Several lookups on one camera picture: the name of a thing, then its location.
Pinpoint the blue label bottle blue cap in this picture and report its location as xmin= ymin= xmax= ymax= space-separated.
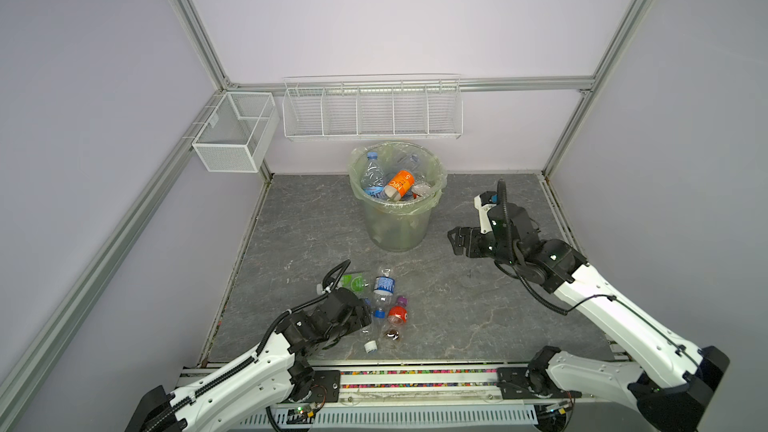
xmin=372 ymin=268 xmax=396 ymax=319

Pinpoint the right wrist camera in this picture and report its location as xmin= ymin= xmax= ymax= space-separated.
xmin=473 ymin=191 xmax=498 ymax=234

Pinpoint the orange label bottle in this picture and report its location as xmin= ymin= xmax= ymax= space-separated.
xmin=383 ymin=169 xmax=415 ymax=201

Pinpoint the green-lined mesh waste bin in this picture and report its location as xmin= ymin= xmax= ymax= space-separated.
xmin=347 ymin=141 xmax=447 ymax=252

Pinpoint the crushed light blue label bottle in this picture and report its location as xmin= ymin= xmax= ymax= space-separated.
xmin=361 ymin=151 xmax=387 ymax=198

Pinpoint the light green label bottle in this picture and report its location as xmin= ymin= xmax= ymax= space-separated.
xmin=337 ymin=273 xmax=370 ymax=295

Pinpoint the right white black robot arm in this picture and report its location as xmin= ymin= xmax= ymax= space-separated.
xmin=447 ymin=180 xmax=730 ymax=431

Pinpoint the long white wire basket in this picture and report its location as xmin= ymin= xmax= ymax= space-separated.
xmin=282 ymin=74 xmax=464 ymax=141

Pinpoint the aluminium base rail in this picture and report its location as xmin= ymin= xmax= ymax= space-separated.
xmin=161 ymin=359 xmax=673 ymax=415

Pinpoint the small white mesh basket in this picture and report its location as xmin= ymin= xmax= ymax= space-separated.
xmin=192 ymin=92 xmax=280 ymax=173

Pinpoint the red cap cola bottle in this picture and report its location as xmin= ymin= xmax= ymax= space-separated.
xmin=379 ymin=305 xmax=408 ymax=347

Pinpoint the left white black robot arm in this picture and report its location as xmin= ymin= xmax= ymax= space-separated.
xmin=126 ymin=260 xmax=371 ymax=431

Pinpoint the red label scenic bottle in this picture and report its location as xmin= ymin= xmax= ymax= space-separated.
xmin=411 ymin=181 xmax=433 ymax=198

